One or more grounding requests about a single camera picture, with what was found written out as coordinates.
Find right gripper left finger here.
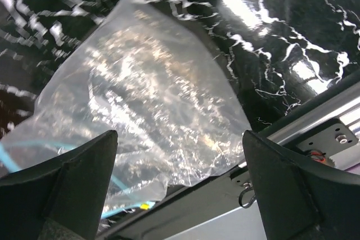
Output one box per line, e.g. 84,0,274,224
1,130,118,239

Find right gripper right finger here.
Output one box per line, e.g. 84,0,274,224
242,130,359,239

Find clear zip top bag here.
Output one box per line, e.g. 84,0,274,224
1,0,250,218

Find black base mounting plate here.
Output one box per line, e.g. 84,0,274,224
96,169,249,239

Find black marble pattern mat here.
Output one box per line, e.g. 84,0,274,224
1,0,359,135

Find aluminium frame rail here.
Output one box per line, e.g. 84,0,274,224
260,82,359,144

